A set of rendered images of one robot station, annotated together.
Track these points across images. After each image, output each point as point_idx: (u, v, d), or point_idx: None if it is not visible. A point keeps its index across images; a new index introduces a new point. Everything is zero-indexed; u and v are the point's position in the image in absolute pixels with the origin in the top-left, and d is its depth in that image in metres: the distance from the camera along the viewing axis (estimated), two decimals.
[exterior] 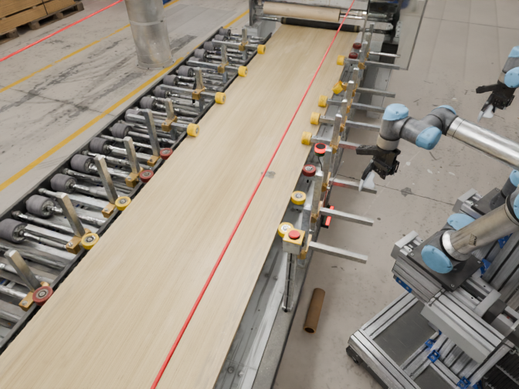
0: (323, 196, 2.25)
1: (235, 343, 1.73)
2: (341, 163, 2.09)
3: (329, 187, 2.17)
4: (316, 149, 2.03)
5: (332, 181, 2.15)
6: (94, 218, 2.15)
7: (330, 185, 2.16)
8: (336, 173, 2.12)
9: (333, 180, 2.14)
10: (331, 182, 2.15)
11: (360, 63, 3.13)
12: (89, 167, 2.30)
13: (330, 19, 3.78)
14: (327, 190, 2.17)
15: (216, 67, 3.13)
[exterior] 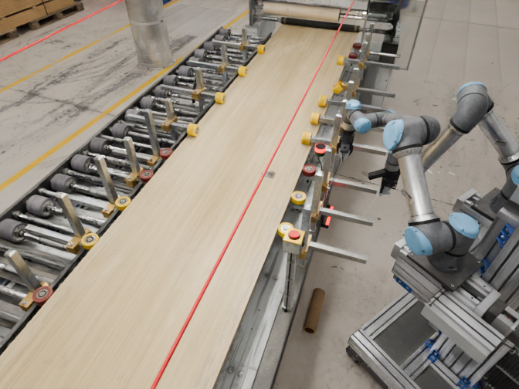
0: (323, 196, 2.25)
1: (235, 343, 1.73)
2: (341, 163, 2.09)
3: (329, 187, 2.17)
4: (316, 149, 2.03)
5: (332, 181, 2.15)
6: (94, 218, 2.15)
7: (330, 185, 2.16)
8: (336, 173, 2.12)
9: (333, 180, 2.14)
10: (331, 182, 2.15)
11: (360, 63, 3.13)
12: (89, 167, 2.30)
13: (330, 19, 3.78)
14: (327, 190, 2.17)
15: (216, 67, 3.13)
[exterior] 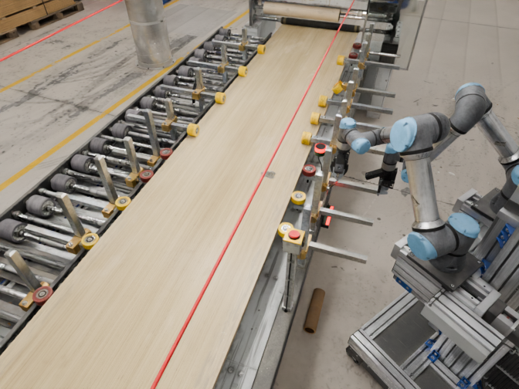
0: (323, 196, 2.25)
1: (235, 343, 1.73)
2: (336, 181, 2.01)
3: (328, 188, 2.16)
4: (316, 149, 2.03)
5: (330, 187, 2.13)
6: (94, 218, 2.15)
7: (330, 188, 2.15)
8: (333, 184, 2.07)
9: (331, 187, 2.12)
10: (330, 187, 2.13)
11: (360, 63, 3.13)
12: (89, 167, 2.30)
13: (330, 19, 3.78)
14: (327, 190, 2.18)
15: (216, 67, 3.13)
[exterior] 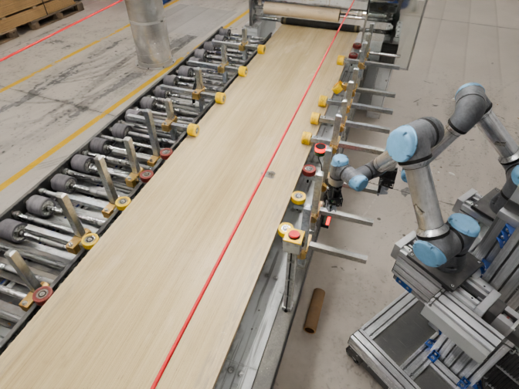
0: (323, 196, 2.25)
1: (235, 343, 1.73)
2: None
3: None
4: (316, 149, 2.03)
5: None
6: (94, 218, 2.15)
7: None
8: None
9: None
10: None
11: (360, 63, 3.13)
12: (89, 167, 2.30)
13: (330, 19, 3.78)
14: None
15: (216, 67, 3.13)
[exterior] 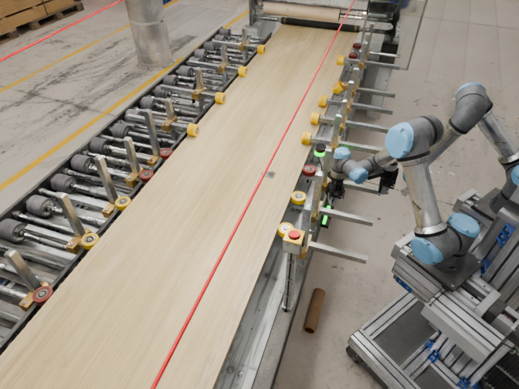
0: (323, 196, 2.25)
1: (235, 343, 1.73)
2: None
3: None
4: (316, 149, 2.03)
5: None
6: (94, 218, 2.15)
7: None
8: None
9: None
10: None
11: (360, 63, 3.13)
12: (89, 167, 2.30)
13: (330, 19, 3.78)
14: None
15: (216, 67, 3.13)
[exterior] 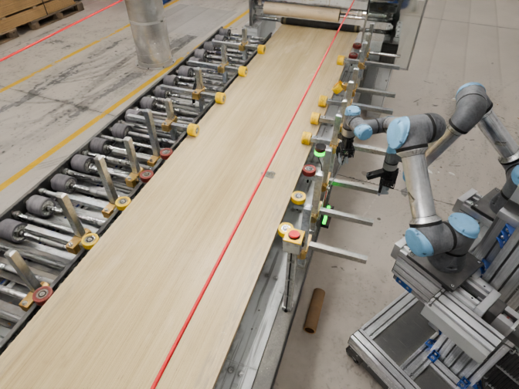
0: (323, 196, 2.25)
1: (235, 343, 1.73)
2: None
3: (329, 187, 2.17)
4: (316, 149, 2.03)
5: (332, 181, 2.15)
6: (94, 218, 2.15)
7: (330, 185, 2.16)
8: (336, 173, 2.13)
9: (333, 180, 2.15)
10: (331, 182, 2.15)
11: (360, 63, 3.13)
12: (89, 167, 2.30)
13: (330, 19, 3.78)
14: (327, 190, 2.17)
15: (216, 67, 3.13)
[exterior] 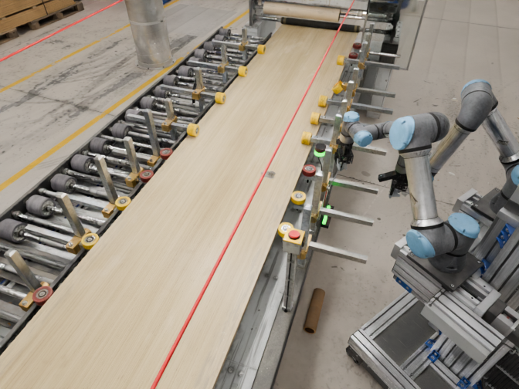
0: (323, 196, 2.25)
1: (235, 343, 1.73)
2: (341, 162, 2.10)
3: (329, 187, 2.17)
4: (316, 149, 2.03)
5: (332, 181, 2.15)
6: (94, 218, 2.15)
7: (330, 185, 2.16)
8: (336, 173, 2.13)
9: (333, 180, 2.15)
10: (331, 182, 2.15)
11: (360, 63, 3.13)
12: (89, 167, 2.30)
13: (330, 19, 3.78)
14: (327, 190, 2.17)
15: (216, 67, 3.13)
